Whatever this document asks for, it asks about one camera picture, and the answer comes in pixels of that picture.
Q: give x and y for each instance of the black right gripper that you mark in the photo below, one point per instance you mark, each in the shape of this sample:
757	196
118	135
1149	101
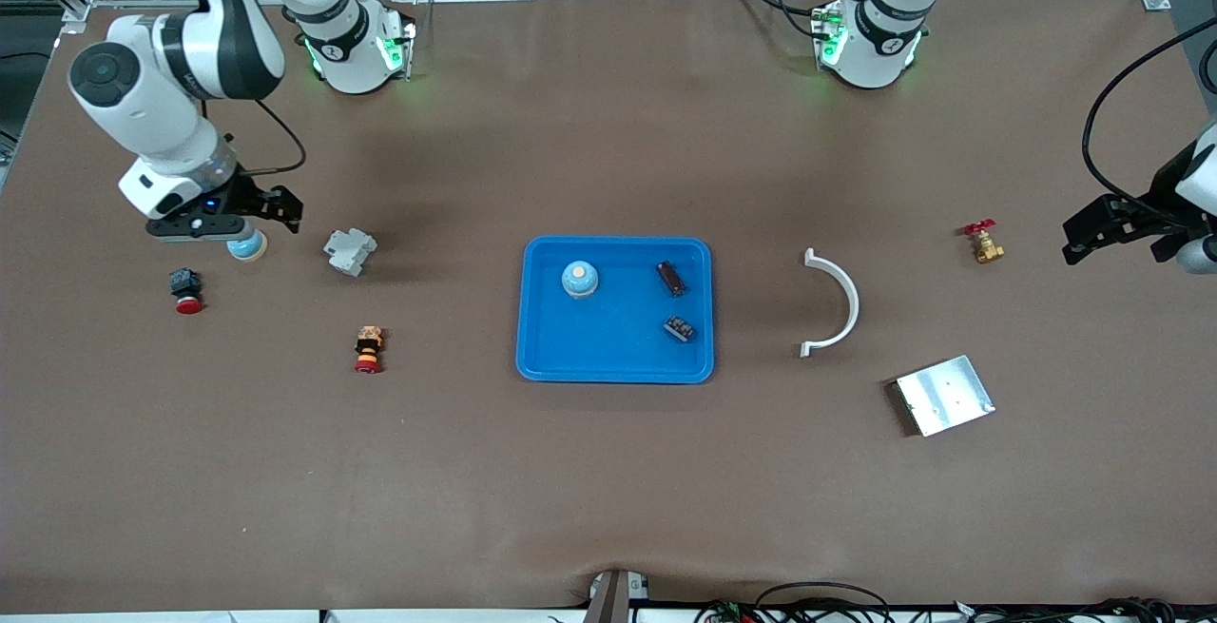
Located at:
243	194

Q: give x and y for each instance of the small dark terminal block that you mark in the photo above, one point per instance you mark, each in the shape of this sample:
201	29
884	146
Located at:
679	328

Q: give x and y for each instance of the light blue desk bell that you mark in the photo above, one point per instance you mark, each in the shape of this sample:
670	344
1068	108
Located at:
247	248
580	279

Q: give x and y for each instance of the blue plastic tray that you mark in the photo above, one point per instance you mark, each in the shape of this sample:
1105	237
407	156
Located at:
608	347

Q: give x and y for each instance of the grey table clamp bracket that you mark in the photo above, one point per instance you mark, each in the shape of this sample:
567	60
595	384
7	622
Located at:
613	599

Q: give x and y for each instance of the silver metal plate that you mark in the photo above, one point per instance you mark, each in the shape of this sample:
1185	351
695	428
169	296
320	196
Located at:
946	395

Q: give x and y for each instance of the brown table mat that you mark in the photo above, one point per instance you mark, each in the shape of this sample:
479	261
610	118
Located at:
608	490

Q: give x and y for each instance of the red mushroom push button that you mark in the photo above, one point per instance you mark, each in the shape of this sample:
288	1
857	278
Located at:
185	282

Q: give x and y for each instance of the red orange emergency stop button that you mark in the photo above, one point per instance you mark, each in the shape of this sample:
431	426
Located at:
368	347

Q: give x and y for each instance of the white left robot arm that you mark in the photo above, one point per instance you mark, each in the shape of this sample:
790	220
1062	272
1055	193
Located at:
870	71

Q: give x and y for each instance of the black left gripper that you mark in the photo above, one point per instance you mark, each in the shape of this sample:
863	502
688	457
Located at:
1147	204

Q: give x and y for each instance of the white circuit breaker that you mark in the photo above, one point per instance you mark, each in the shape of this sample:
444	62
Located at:
348	250

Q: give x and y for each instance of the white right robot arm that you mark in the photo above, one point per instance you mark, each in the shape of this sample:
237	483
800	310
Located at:
162	128

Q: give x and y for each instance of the dark maroon electrolytic capacitor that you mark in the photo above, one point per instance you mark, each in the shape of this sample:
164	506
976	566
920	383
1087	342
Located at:
672	279

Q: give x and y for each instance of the white curved plastic bracket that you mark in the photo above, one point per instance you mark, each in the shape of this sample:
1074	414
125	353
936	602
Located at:
854	307

